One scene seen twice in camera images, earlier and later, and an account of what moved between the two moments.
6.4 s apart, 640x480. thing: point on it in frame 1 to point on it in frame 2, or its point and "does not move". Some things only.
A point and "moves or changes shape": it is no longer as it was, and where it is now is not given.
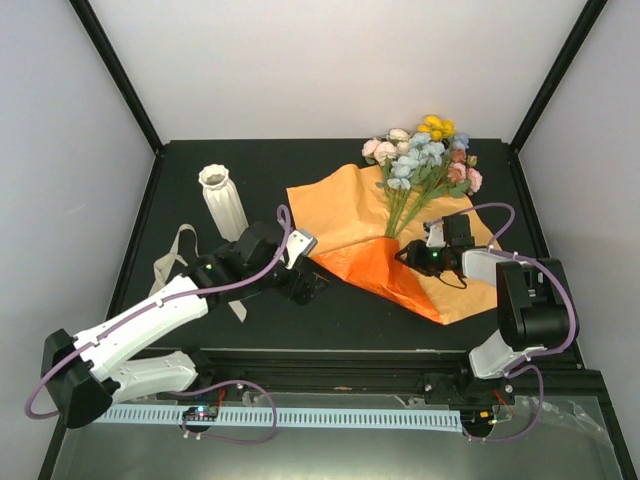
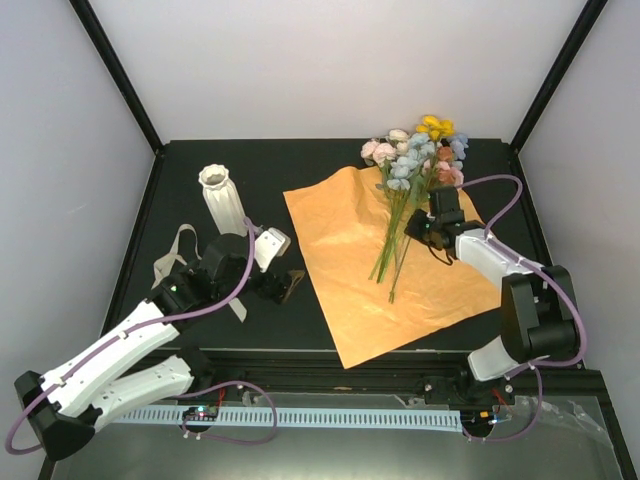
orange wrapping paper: [342, 216] moves or changes shape
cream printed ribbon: [168, 269] does not move
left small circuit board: [202, 412] does not move
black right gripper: [414, 259] to [413, 228]
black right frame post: [579, 32] does not move
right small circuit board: [478, 418] does not move
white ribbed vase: [224, 202] does not move
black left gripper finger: [321, 283] to [296, 276]
